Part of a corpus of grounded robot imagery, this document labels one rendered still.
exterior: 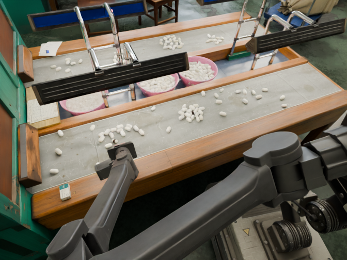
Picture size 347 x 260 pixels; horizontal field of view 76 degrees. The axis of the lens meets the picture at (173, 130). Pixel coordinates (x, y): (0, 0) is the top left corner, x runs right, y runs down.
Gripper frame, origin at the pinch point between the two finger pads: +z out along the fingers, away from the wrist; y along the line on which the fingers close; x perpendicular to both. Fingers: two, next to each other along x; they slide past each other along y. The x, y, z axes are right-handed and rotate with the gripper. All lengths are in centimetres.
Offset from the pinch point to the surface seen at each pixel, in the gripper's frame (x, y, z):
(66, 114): -16, 23, 47
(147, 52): -42, -38, 70
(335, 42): -11, -331, 156
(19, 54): -55, 39, 65
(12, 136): -14.8, 40.9, 14.2
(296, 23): -49, -274, 166
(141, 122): -3.9, -14.4, 23.5
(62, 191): 9.7, 26.8, -0.9
